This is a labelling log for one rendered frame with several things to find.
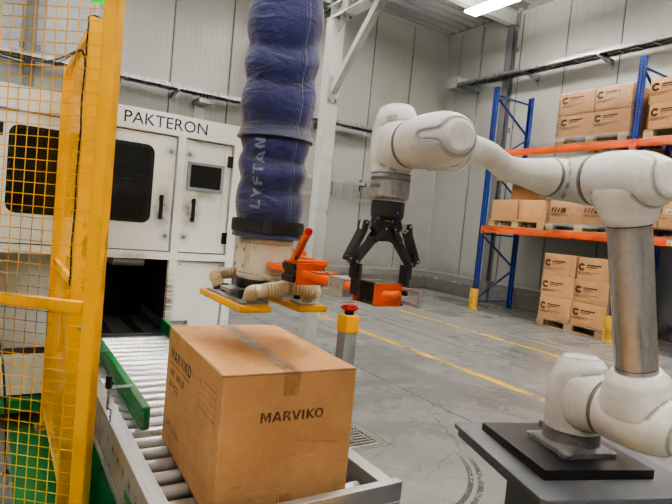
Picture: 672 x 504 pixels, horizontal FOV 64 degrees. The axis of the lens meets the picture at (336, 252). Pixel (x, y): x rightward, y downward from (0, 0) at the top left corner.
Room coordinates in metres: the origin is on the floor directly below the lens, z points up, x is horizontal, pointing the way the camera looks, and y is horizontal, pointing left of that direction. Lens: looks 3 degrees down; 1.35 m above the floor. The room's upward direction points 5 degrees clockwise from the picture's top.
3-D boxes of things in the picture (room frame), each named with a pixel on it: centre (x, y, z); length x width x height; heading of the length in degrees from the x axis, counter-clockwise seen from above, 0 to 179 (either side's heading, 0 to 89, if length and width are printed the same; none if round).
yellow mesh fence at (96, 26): (2.67, 1.34, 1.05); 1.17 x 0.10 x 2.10; 32
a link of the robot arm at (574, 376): (1.53, -0.74, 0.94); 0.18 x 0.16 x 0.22; 25
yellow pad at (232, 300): (1.65, 0.30, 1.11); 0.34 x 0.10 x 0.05; 33
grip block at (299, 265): (1.50, 0.09, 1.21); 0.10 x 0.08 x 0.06; 123
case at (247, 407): (1.70, 0.23, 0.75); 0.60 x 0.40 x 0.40; 30
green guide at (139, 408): (2.54, 1.08, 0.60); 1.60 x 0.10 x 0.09; 32
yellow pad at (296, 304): (1.76, 0.15, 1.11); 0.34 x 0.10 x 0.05; 33
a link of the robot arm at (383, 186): (1.21, -0.11, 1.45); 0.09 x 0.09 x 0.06
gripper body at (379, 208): (1.21, -0.11, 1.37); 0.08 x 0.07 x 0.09; 122
